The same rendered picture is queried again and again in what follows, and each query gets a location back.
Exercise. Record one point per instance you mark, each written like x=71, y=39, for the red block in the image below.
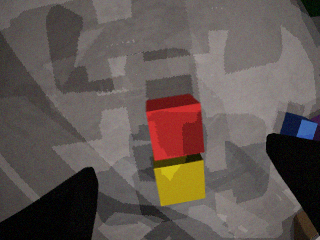
x=176, y=126

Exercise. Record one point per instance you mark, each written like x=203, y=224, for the purple block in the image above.
x=317, y=132

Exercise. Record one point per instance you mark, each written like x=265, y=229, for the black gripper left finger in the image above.
x=65, y=213

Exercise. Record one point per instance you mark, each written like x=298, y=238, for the small blue block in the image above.
x=298, y=126

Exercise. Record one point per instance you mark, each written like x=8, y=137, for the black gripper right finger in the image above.
x=298, y=161

